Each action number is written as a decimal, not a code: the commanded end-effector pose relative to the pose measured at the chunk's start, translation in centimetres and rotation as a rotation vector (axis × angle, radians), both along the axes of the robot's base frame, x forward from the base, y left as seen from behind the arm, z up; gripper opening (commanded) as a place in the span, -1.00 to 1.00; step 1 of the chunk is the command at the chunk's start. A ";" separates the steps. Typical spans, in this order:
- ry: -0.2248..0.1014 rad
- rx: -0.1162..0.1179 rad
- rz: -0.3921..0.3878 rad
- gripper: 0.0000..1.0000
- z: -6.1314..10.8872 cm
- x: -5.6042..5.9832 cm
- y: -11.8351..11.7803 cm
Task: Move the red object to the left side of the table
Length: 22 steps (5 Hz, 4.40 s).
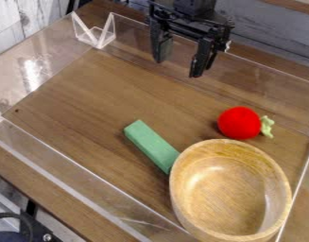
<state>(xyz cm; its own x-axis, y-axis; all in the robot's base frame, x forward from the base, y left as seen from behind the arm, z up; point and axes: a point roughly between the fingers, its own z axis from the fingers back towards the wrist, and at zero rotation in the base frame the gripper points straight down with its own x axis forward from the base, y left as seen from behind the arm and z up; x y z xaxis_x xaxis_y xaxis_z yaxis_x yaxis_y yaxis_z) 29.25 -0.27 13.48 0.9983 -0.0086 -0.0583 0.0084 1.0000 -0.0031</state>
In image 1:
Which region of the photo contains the black clamp with cable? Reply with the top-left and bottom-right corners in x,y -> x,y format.
0,202 -> 62,242

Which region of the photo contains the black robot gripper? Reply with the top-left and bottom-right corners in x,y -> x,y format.
148,0 -> 234,78

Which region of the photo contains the clear acrylic corner bracket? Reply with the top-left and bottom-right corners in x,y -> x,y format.
70,12 -> 116,49

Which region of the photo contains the green rectangular block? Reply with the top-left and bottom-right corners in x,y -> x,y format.
124,120 -> 178,174

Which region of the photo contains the clear acrylic barrier wall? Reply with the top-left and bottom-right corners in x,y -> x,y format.
0,13 -> 309,242

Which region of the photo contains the wooden bowl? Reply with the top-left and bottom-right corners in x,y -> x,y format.
169,139 -> 292,242

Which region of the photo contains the red plush strawberry toy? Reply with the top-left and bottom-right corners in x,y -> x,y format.
217,106 -> 274,140

